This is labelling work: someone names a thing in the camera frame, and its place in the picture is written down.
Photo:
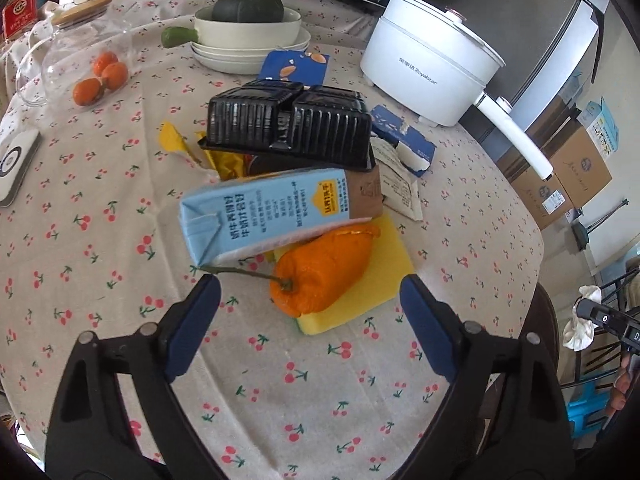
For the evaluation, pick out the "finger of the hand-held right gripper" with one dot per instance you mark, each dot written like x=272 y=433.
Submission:
x=602 y=317

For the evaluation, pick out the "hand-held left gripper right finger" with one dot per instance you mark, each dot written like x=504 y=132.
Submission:
x=425 y=325

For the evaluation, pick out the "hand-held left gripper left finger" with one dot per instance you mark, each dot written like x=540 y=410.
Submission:
x=195 y=325

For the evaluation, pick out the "white tissue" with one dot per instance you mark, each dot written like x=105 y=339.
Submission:
x=580 y=327

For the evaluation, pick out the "yellow sponge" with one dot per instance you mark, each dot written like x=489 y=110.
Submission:
x=380 y=280

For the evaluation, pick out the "orange bell pepper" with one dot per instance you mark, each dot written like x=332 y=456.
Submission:
x=320 y=270

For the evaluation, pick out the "light blue milk carton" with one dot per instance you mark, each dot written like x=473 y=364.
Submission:
x=260 y=210

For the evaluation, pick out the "white paper packet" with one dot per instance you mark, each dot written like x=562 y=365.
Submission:
x=400 y=190

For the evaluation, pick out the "yellow snack wrapper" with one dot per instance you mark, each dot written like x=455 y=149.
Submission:
x=172 y=137

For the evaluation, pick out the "torn blue biscuit box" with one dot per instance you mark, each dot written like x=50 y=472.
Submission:
x=395 y=130

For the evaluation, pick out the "black ribbed plastic tray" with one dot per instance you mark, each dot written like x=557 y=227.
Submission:
x=300 y=120

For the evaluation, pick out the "blue cardboard piece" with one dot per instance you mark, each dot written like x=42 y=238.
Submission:
x=275 y=67

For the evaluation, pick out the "blue plastic stool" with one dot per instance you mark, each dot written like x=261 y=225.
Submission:
x=590 y=415

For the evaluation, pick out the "cherry print tablecloth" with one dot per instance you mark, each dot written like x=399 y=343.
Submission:
x=300 y=410

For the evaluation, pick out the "brown cardboard box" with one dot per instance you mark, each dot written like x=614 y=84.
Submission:
x=580 y=170
x=535 y=195

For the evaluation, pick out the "light blue carton box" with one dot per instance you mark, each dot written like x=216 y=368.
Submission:
x=602 y=130

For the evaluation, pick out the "white flat device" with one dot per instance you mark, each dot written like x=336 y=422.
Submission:
x=15 y=165

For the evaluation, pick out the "white electric cooking pot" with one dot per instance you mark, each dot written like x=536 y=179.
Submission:
x=425 y=70

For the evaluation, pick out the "orange tangerine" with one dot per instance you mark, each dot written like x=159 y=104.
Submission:
x=115 y=76
x=105 y=61
x=87 y=92

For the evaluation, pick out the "white plate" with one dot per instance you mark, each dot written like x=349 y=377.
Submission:
x=295 y=49
x=240 y=66

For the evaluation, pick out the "grey refrigerator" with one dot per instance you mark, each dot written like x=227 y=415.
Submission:
x=540 y=35

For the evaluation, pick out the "glass jar with bamboo lid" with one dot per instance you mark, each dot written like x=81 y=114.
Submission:
x=65 y=50

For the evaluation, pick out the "dark green pumpkin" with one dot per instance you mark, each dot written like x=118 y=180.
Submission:
x=245 y=7

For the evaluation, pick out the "red box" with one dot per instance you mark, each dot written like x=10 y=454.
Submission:
x=20 y=12

